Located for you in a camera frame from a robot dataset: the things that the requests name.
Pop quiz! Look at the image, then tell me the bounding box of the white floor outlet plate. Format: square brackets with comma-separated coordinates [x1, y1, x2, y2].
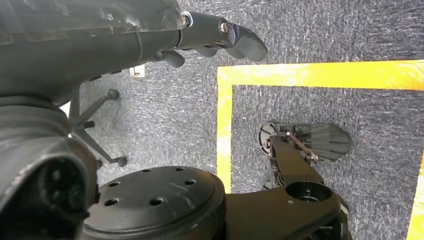
[128, 63, 146, 79]

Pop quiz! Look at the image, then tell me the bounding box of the pale furniture panel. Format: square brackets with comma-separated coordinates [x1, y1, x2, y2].
[59, 100, 72, 138]

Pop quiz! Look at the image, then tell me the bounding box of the black swivel chair base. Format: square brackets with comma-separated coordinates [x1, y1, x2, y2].
[67, 88, 128, 168]

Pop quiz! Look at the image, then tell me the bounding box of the robot left arm ribbed sleeve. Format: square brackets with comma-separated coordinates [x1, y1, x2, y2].
[0, 95, 100, 240]

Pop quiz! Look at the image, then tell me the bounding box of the black round robot hip joint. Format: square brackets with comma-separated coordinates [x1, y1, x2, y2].
[79, 166, 227, 240]

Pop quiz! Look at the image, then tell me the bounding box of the yellow floor tape square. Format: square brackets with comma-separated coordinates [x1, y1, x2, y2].
[216, 59, 424, 240]

